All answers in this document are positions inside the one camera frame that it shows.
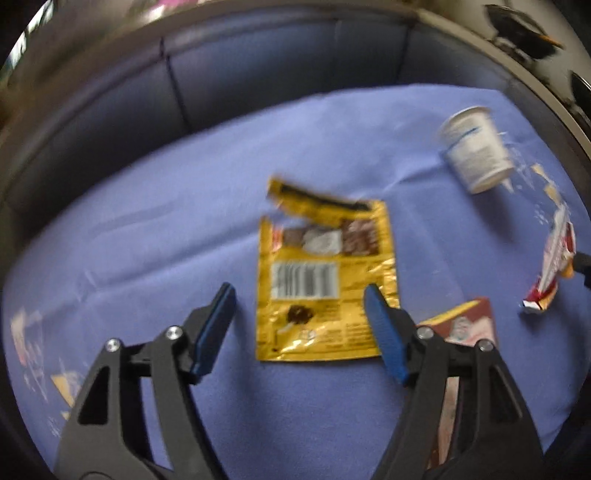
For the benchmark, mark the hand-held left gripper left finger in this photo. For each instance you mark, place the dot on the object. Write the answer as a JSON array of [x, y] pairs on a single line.
[[214, 327]]

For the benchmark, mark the clear plastic wrapper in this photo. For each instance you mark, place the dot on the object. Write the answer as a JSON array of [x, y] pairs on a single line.
[[535, 184]]

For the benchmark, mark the black pot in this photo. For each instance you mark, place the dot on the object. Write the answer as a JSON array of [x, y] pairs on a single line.
[[582, 94]]

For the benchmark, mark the red and white wrapper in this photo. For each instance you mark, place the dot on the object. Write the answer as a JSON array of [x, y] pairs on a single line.
[[554, 263]]

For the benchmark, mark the white printed cup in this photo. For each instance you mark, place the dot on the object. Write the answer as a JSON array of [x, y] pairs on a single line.
[[475, 147]]

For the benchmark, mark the printed blue tablecloth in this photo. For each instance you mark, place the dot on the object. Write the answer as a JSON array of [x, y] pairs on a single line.
[[161, 240]]

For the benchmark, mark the yellow foil wrapper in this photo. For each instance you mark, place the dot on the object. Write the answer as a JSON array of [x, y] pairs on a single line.
[[318, 286]]

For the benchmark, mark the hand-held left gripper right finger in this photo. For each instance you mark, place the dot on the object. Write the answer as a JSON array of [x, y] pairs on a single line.
[[385, 332]]

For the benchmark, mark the black wok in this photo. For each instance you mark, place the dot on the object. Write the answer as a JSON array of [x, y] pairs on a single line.
[[521, 32]]

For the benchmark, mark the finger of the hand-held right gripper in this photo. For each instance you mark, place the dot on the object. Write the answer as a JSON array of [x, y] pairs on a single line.
[[584, 267]]

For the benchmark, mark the brown cardboard box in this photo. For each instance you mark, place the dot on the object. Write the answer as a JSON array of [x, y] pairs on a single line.
[[466, 323]]

